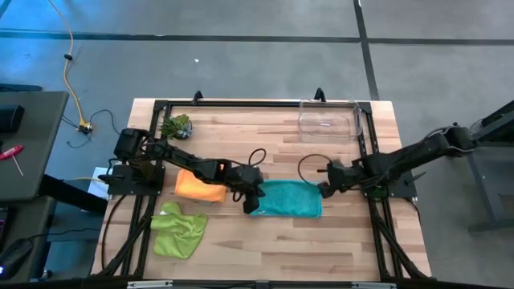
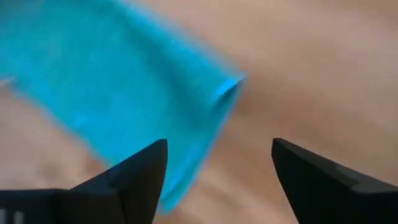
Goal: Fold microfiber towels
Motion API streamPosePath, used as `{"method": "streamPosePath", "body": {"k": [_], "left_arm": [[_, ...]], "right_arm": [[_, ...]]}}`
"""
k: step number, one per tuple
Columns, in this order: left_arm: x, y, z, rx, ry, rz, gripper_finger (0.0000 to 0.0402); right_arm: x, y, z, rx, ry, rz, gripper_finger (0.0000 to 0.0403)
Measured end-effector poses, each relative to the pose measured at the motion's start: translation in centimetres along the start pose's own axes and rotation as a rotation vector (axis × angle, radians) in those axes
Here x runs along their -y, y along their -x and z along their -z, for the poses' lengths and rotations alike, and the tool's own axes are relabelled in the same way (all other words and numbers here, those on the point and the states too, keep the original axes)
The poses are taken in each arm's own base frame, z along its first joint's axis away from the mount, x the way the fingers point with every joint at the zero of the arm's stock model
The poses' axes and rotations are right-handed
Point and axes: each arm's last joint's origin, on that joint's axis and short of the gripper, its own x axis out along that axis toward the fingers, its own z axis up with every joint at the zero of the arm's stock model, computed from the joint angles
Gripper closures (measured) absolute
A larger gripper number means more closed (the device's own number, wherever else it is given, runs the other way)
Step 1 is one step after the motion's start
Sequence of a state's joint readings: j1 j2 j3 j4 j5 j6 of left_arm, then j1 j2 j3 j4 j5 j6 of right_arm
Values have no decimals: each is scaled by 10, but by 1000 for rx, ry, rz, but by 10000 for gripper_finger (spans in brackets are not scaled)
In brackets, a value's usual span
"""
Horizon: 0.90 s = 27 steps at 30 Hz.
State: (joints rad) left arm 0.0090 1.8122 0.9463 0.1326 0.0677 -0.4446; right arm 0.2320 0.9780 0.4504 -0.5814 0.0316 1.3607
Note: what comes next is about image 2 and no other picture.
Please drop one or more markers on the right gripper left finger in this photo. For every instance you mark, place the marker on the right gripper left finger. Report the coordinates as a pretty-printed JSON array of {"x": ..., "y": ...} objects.
[{"x": 140, "y": 183}]

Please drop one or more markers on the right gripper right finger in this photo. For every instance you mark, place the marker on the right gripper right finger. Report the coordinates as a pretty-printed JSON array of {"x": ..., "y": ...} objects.
[{"x": 304, "y": 186}]

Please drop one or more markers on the teal microfiber towel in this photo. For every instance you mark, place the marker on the teal microfiber towel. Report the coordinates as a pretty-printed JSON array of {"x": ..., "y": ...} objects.
[{"x": 109, "y": 77}]

